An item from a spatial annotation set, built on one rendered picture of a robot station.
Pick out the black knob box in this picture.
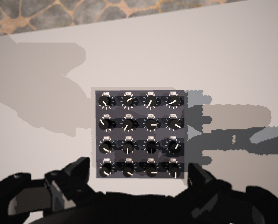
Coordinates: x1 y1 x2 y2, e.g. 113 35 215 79
95 90 184 179

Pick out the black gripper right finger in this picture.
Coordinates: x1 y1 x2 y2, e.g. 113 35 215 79
154 163 278 224

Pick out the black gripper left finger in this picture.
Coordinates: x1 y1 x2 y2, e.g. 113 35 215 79
0 157 112 224

